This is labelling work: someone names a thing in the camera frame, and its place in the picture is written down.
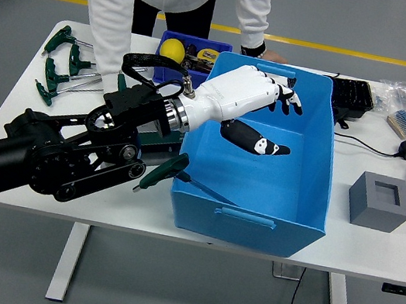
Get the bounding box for person's left hand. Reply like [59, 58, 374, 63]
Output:
[261, 48, 291, 66]

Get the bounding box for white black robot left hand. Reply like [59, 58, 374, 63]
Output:
[171, 53, 311, 163]

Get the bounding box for green grey hex key stand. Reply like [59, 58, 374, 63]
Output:
[133, 119, 188, 164]

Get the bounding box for large green T-handle hex key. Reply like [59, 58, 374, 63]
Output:
[131, 144, 246, 212]

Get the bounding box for large blue plastic box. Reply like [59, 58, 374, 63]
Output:
[162, 45, 355, 265]

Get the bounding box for grey foam cube box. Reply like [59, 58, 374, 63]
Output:
[342, 168, 406, 237]

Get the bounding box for black wristwatch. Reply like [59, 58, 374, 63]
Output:
[238, 37, 268, 60]

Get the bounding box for black metal parts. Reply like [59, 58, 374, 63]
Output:
[180, 56, 215, 76]

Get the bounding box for yellow tape measure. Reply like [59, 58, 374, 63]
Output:
[196, 47, 222, 65]

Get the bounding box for small blue parts bin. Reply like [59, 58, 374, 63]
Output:
[151, 29, 234, 96]

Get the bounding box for yellow ball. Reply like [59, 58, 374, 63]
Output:
[158, 36, 188, 66]

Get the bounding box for black component tray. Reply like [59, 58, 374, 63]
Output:
[325, 75, 380, 134]

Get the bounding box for black table control panel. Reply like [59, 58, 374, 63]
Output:
[380, 282, 406, 297]

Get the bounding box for black adapter cord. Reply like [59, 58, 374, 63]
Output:
[333, 132, 404, 159]

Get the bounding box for grey bracket under table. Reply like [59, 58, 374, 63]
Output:
[270, 261, 305, 283]

